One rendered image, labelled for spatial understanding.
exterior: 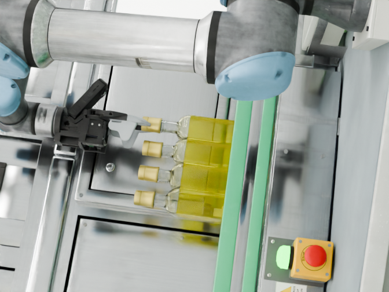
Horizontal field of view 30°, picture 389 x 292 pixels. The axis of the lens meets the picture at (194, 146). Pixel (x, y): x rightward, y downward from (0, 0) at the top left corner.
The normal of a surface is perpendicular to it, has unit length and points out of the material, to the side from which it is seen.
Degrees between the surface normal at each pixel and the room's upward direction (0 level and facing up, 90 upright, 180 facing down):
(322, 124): 90
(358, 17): 89
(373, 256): 90
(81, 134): 90
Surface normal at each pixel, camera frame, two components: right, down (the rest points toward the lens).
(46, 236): 0.00, -0.30
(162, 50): -0.16, 0.37
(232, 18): -0.01, -0.73
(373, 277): -0.05, 0.04
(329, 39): -0.14, 0.94
